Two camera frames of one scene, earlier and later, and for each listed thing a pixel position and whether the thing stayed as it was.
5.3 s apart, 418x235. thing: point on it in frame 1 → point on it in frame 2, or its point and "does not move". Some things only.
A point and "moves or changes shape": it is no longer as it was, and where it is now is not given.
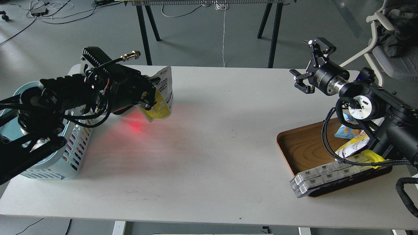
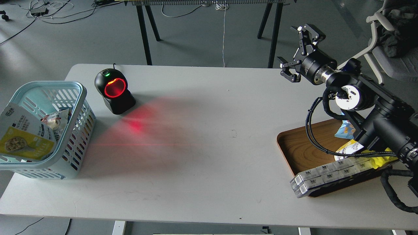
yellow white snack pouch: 164,97 moves or changes shape
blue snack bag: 345,132 does not move
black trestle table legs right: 276,31 does not move
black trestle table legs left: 143,32 does not move
